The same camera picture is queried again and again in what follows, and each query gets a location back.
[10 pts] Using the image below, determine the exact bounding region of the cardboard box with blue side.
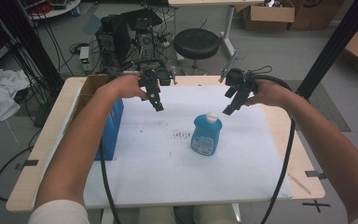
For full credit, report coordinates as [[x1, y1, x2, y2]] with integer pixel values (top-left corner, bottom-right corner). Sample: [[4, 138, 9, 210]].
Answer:
[[71, 74, 125, 161]]

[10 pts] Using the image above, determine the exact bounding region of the thin black looped cable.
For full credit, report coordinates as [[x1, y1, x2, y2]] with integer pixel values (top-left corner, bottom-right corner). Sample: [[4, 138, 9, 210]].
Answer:
[[245, 64, 273, 77]]

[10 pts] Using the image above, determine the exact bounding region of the thin wooden stick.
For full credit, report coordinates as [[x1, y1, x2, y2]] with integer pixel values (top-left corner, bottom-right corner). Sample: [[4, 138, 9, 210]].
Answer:
[[287, 172, 312, 196]]

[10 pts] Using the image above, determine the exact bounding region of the black computer tower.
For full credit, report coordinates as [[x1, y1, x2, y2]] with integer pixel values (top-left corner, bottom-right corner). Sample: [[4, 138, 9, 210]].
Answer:
[[94, 15, 132, 68]]

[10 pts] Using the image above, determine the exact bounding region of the closed cardboard box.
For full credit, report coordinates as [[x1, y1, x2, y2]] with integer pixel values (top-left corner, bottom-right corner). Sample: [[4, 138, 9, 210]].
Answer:
[[288, 0, 346, 32]]

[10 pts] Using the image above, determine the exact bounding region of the person's right hand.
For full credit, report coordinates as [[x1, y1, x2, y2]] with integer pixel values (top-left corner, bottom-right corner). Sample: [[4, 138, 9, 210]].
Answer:
[[245, 78, 292, 108]]

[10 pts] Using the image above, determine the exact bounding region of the thick black left gripper cable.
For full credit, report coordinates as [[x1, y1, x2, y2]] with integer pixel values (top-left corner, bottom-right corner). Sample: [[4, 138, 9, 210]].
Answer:
[[98, 138, 121, 224]]

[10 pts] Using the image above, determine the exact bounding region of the white crumpled cloth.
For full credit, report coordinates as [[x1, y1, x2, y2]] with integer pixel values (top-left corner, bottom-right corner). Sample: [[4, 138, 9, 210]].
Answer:
[[138, 203, 236, 224]]

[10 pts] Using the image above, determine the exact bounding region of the black floor cable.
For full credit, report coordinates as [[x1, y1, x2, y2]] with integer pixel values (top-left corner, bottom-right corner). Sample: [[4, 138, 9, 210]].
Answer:
[[0, 145, 35, 203]]

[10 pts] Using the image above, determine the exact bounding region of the thick black gripper cable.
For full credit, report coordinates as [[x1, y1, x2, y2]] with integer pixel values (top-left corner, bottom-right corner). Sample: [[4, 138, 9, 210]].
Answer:
[[98, 138, 121, 224], [253, 74, 296, 224]]

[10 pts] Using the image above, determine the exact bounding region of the thick black right gripper cable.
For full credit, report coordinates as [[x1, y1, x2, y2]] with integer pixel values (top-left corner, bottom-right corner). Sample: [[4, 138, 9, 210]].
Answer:
[[253, 74, 296, 224]]

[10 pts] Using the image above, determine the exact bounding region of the black tape strip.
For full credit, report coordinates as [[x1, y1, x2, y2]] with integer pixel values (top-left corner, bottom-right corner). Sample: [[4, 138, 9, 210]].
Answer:
[[304, 170, 327, 181], [14, 159, 40, 171]]

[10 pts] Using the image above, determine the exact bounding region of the round white table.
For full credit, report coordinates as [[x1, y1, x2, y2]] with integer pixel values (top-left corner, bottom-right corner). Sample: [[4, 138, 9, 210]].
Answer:
[[27, 0, 82, 21]]

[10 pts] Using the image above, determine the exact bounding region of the blue bottle with white cap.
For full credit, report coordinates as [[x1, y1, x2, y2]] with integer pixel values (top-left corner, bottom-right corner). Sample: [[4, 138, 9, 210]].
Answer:
[[189, 111, 223, 157]]

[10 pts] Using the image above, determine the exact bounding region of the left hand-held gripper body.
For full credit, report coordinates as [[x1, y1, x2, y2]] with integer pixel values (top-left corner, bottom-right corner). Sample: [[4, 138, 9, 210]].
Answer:
[[138, 66, 172, 94]]

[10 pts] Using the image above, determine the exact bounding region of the grey power supply unit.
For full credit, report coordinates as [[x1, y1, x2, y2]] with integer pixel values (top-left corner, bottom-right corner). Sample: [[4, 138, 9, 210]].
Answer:
[[78, 46, 93, 73]]

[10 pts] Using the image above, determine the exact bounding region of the white paper sheet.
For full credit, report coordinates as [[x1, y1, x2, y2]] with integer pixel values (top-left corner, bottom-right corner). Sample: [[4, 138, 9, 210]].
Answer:
[[82, 84, 294, 210]]

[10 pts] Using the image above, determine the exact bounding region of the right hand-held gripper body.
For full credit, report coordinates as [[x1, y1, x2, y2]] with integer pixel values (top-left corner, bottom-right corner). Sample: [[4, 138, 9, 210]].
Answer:
[[225, 67, 257, 96]]

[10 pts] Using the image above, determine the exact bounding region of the black monitor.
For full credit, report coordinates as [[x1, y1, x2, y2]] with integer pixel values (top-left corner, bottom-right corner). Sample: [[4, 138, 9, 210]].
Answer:
[[120, 7, 163, 32]]

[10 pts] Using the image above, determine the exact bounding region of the black round stool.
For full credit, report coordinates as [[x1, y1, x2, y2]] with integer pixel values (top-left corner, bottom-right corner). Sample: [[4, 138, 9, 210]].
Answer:
[[172, 27, 222, 76]]

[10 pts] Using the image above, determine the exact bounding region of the person's left white sleeve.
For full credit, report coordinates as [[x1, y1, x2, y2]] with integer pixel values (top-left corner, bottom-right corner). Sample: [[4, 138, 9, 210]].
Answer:
[[27, 199, 91, 224]]

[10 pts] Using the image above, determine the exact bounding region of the black metal stand pole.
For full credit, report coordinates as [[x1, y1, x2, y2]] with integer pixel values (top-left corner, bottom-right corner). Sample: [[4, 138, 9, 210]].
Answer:
[[0, 0, 64, 94], [295, 0, 358, 101]]

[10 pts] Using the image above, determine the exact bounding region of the person's left hand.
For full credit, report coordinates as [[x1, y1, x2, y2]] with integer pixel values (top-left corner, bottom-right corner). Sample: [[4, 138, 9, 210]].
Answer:
[[97, 74, 149, 101]]

